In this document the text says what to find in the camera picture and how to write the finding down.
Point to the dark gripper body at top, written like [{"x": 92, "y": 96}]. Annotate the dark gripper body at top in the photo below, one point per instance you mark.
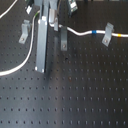
[{"x": 33, "y": 2}]

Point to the short silver gripper finger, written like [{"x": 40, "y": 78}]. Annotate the short silver gripper finger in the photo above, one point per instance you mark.
[{"x": 53, "y": 18}]

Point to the middle metal cable clip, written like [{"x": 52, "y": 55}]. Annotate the middle metal cable clip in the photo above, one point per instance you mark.
[{"x": 64, "y": 38}]

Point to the long silver gripper finger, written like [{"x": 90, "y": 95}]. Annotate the long silver gripper finger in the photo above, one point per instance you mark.
[{"x": 42, "y": 36}]

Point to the metal cable clip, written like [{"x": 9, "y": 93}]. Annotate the metal cable clip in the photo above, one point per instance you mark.
[
  {"x": 108, "y": 34},
  {"x": 64, "y": 38},
  {"x": 26, "y": 27}
]

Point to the left metal cable clip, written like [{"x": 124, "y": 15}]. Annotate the left metal cable clip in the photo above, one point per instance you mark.
[{"x": 26, "y": 27}]

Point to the top metal clip with green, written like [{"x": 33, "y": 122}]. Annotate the top metal clip with green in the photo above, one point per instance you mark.
[{"x": 72, "y": 6}]

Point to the right metal cable clip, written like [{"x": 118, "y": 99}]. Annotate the right metal cable clip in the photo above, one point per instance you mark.
[{"x": 108, "y": 34}]

